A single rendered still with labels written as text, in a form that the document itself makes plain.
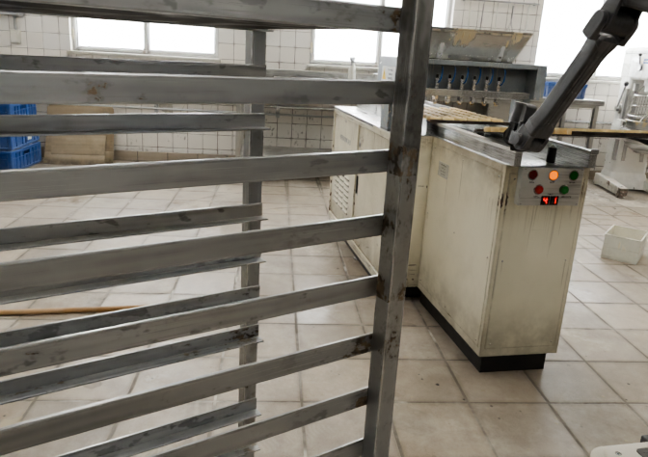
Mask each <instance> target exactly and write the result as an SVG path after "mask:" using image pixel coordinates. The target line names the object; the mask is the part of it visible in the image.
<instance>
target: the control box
mask: <svg viewBox="0 0 648 457"><path fill-rule="evenodd" d="M531 171H536V172H537V177H536V178H535V179H530V178H529V173H530V172H531ZM553 171H556V172H557V173H558V176H557V178H556V179H550V174H551V172H553ZM571 172H577V173H578V174H579V175H578V178H577V179H575V180H572V179H571V178H570V174H571ZM583 172H584V168H582V167H569V166H521V167H519V170H518V178H517V185H516V191H515V198H514V203H515V204H517V205H578V203H579V198H580V192H581V183H582V178H583ZM538 185H540V186H542V187H543V188H544V190H543V192H542V193H541V194H536V193H535V187H536V186H538ZM562 186H567V187H568V188H569V191H568V193H567V194H561V193H560V188H561V187H562ZM545 197H547V198H548V200H547V203H546V202H544V203H546V204H543V199H544V198H545ZM553 197H556V202H555V203H554V202H553V203H554V204H553V203H552V200H553ZM545 199H546V198H545Z"/></svg>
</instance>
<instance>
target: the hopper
mask: <svg viewBox="0 0 648 457"><path fill-rule="evenodd" d="M533 35H534V34H533V33H520V32H505V31H492V30H478V29H465V28H451V27H438V26H432V36H431V44H430V54H429V59H440V60H456V61H473V62H489V63H506V64H513V63H514V62H515V60H516V58H517V57H518V56H519V54H520V53H521V51H522V50H523V49H524V47H525V46H526V44H527V42H528V41H529V40H530V38H531V37H532V36H533Z"/></svg>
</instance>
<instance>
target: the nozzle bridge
mask: <svg viewBox="0 0 648 457"><path fill-rule="evenodd" d="M396 58H397V57H393V56H379V67H378V80H384V81H394V80H395V70H396ZM441 65H443V67H444V72H443V77H442V80H441V82H440V83H439V89H434V83H435V78H436V74H437V73H438V74H439V78H441V74H442V66H441ZM454 66H456V74H455V78H454V81H453V82H452V84H451V89H450V90H447V89H446V84H447V79H448V75H449V74H451V79H452V80H453V76H454V71H455V68H454ZM466 66H467V67H468V68H469V76H468V79H467V82H466V83H465V84H464V88H463V89H464V90H459V84H460V79H461V75H464V81H465V80H466V77H467V73H468V69H467V67H466ZM479 67H480V68H481V76H480V80H479V82H478V84H477V85H476V88H475V91H472V82H473V77H474V76H476V80H477V81H478V78H479V74H480V69H479ZM491 67H492V68H493V70H494V76H493V80H492V83H491V84H490V85H489V87H488V91H487V92H484V91H483V90H484V82H485V79H486V76H489V83H490V81H491V78H492V73H493V72H492V69H491ZM504 68H505V70H506V76H505V80H504V83H503V84H502V85H501V86H500V92H496V85H497V81H498V77H501V79H500V82H501V83H502V81H503V78H504V70H503V69H504ZM547 69H548V66H538V65H524V64H506V63H489V62H473V61H456V60H440V59H429V64H428V73H427V83H426V92H425V94H428V95H449V96H471V97H492V98H511V103H510V110H509V117H508V122H510V120H509V119H510V116H511V112H512V109H513V105H514V102H515V101H519V102H520V101H521V102H523V103H529V104H530V100H543V94H544V88H545V82H546V76H547ZM477 81H476V83H477ZM391 124H392V104H382V109H381V120H380V127H381V128H383V129H385V130H387V131H391Z"/></svg>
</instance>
